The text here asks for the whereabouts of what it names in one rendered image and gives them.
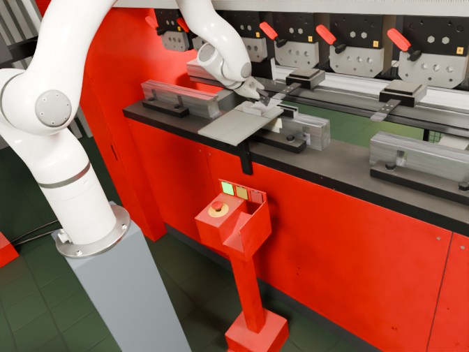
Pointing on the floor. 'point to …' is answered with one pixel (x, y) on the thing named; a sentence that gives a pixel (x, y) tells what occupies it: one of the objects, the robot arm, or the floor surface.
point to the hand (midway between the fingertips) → (259, 99)
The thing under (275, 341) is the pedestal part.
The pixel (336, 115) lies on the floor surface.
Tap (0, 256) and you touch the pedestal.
